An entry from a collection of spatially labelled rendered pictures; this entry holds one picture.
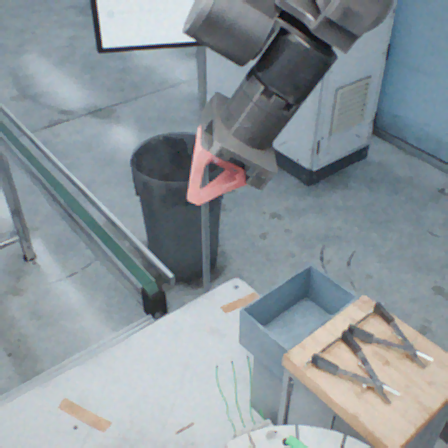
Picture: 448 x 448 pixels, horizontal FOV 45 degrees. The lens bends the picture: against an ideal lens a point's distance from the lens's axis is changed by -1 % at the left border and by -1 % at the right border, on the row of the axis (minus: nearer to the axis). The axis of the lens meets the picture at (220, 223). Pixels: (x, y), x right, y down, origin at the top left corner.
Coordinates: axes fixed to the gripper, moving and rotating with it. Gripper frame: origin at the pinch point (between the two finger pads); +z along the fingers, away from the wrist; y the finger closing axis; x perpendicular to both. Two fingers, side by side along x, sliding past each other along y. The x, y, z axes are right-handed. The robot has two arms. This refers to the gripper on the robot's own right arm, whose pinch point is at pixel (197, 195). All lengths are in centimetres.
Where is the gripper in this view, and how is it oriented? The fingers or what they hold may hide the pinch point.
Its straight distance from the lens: 57.1
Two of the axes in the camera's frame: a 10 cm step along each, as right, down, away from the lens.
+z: -5.2, 6.6, 5.3
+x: 8.5, 3.9, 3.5
